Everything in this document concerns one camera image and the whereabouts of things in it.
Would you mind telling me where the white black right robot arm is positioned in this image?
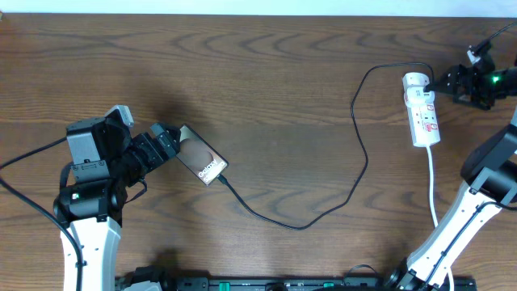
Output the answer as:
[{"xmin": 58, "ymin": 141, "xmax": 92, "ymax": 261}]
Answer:
[{"xmin": 384, "ymin": 65, "xmax": 516, "ymax": 290}]

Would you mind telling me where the white power strip cord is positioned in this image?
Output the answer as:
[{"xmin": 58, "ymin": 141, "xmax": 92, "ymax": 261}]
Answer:
[{"xmin": 426, "ymin": 145, "xmax": 456, "ymax": 291}]

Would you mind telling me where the white power strip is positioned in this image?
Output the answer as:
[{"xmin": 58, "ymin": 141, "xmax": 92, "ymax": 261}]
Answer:
[{"xmin": 404, "ymin": 86, "xmax": 440, "ymax": 148}]

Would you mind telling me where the white usb charger plug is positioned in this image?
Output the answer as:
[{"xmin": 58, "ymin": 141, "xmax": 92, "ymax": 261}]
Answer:
[{"xmin": 402, "ymin": 72, "xmax": 435, "ymax": 108}]

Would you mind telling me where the black usb charging cable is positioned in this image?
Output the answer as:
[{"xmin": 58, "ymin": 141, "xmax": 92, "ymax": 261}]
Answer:
[{"xmin": 216, "ymin": 61, "xmax": 435, "ymax": 231}]

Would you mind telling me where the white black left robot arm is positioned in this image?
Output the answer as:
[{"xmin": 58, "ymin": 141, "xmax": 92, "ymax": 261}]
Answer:
[{"xmin": 53, "ymin": 116, "xmax": 181, "ymax": 290}]

